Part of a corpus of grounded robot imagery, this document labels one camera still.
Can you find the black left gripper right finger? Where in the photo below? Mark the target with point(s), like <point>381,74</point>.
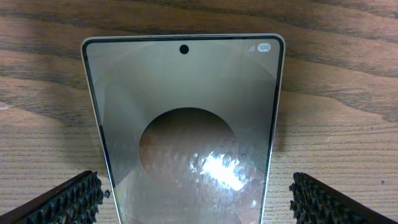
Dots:
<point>317,203</point>

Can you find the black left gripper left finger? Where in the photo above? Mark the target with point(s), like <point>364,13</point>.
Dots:
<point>74,201</point>

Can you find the Galaxy smartphone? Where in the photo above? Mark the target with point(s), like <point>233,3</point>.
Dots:
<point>186,123</point>

